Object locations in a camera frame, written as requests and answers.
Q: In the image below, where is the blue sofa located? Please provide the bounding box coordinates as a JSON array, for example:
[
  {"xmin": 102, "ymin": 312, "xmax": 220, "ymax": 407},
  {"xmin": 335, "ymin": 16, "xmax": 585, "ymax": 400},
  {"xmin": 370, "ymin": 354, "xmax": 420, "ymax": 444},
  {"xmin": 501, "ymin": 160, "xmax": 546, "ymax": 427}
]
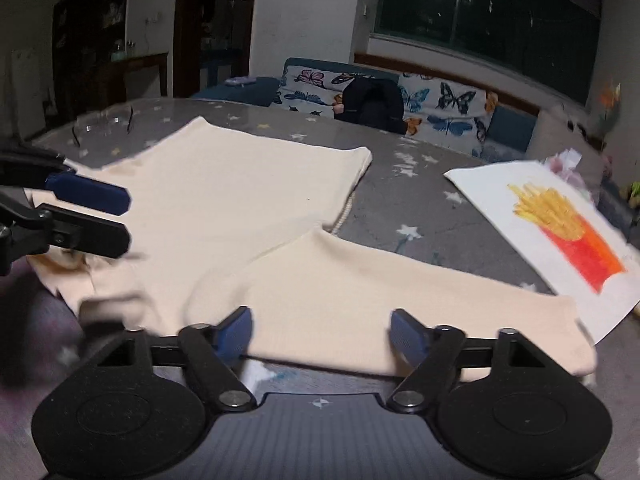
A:
[{"xmin": 196, "ymin": 58, "xmax": 639, "ymax": 238}]

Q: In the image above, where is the beige pillow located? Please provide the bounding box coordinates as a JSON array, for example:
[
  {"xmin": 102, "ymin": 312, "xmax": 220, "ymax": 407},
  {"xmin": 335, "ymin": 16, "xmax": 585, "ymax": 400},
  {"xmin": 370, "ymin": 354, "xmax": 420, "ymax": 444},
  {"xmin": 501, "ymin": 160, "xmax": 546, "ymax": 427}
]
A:
[{"xmin": 525, "ymin": 110, "xmax": 604, "ymax": 202}]

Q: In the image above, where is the yellow green plush toy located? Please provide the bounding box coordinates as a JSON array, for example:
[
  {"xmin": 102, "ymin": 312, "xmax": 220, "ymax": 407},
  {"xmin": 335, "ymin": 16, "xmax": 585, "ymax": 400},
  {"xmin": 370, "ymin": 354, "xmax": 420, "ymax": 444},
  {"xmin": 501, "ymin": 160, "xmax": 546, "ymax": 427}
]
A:
[{"xmin": 620, "ymin": 181, "xmax": 640, "ymax": 209}]

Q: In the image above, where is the butterfly print sofa cushion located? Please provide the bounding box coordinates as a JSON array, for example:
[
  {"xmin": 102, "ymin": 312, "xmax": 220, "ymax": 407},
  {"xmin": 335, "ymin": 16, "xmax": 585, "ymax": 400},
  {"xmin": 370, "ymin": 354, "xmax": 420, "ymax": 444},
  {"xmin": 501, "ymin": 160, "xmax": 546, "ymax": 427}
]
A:
[{"xmin": 271, "ymin": 65, "xmax": 498, "ymax": 155}]

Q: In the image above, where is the black backpack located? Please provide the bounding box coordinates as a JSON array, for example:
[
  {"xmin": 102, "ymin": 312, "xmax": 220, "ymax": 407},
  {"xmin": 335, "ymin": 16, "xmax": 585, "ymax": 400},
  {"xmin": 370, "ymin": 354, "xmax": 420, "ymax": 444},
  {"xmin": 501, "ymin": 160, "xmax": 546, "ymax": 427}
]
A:
[{"xmin": 333, "ymin": 76, "xmax": 408, "ymax": 136}]

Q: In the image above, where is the white fries print bag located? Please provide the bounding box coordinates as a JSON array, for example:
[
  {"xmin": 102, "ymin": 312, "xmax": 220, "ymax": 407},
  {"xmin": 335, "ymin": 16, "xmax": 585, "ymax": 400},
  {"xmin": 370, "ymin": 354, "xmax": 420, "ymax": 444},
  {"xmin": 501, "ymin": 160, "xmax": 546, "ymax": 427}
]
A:
[{"xmin": 444, "ymin": 162, "xmax": 639, "ymax": 342}]

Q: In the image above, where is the cream sweatshirt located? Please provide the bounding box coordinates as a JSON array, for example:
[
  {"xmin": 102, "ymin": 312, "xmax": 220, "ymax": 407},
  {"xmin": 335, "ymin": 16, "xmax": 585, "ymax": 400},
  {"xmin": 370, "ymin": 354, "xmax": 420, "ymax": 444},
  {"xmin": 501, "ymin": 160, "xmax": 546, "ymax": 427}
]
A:
[{"xmin": 30, "ymin": 118, "xmax": 597, "ymax": 376}]

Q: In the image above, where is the artificial flower bouquet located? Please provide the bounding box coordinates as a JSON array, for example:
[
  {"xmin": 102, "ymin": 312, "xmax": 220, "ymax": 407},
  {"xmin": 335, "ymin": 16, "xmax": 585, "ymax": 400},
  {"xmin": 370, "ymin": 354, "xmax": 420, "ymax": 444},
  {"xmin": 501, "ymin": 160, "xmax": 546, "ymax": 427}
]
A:
[{"xmin": 598, "ymin": 81, "xmax": 622, "ymax": 138}]

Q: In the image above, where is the dark window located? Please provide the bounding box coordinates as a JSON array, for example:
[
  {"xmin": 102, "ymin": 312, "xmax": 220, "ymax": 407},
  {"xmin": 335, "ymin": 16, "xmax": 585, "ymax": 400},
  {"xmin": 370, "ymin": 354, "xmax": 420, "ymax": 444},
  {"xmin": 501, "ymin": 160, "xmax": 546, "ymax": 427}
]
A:
[{"xmin": 375, "ymin": 0, "xmax": 602, "ymax": 104}]

